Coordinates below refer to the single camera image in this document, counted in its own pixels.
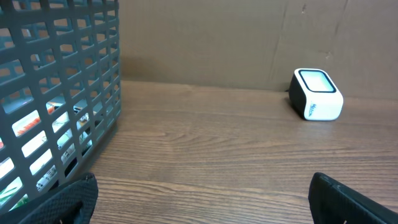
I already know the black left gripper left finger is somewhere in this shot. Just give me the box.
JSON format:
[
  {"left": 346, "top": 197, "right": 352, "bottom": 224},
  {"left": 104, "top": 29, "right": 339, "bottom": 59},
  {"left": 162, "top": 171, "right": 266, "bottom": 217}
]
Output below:
[{"left": 1, "top": 172, "right": 99, "bottom": 224}]

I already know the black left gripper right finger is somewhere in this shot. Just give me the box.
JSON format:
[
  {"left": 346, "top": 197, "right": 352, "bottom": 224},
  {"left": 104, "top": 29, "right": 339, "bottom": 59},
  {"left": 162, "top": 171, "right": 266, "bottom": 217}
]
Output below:
[{"left": 308, "top": 172, "right": 397, "bottom": 224}]

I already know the yellow snack packet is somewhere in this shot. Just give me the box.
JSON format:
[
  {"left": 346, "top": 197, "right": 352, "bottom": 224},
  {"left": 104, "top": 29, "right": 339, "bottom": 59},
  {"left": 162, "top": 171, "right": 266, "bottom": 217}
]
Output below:
[{"left": 1, "top": 101, "right": 90, "bottom": 208}]

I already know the white barcode scanner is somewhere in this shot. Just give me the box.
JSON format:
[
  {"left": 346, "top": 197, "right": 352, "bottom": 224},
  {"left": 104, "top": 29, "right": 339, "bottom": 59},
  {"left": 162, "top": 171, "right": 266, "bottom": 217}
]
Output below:
[{"left": 289, "top": 68, "right": 344, "bottom": 121}]

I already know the grey plastic shopping basket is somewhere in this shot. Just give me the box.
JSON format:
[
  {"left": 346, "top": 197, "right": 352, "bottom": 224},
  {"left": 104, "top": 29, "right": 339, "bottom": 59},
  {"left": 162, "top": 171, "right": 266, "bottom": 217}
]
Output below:
[{"left": 1, "top": 0, "right": 121, "bottom": 213}]

